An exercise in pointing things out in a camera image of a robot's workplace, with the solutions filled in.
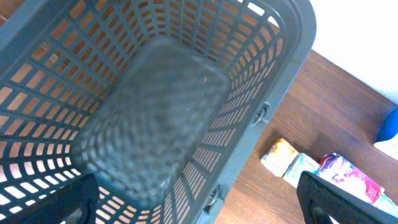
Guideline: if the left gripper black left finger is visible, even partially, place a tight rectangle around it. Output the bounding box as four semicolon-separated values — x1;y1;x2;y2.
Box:
1;174;99;224

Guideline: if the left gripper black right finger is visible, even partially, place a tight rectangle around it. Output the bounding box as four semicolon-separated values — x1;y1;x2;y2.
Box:
297;171;397;224

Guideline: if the red purple snack packet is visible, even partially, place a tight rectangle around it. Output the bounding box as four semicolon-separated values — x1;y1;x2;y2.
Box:
316;153;384;205

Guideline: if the teal tissue pocket pack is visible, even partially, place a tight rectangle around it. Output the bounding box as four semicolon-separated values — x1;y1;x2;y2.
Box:
283;153;320;189

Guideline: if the orange snack packet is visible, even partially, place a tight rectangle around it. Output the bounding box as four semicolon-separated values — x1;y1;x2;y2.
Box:
261;138;299;177

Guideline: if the teal green snack packet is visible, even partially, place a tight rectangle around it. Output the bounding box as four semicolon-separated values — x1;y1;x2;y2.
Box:
373;193;398;218

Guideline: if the grey plastic mesh basket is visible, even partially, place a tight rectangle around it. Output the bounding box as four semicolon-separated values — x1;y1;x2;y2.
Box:
1;0;317;223

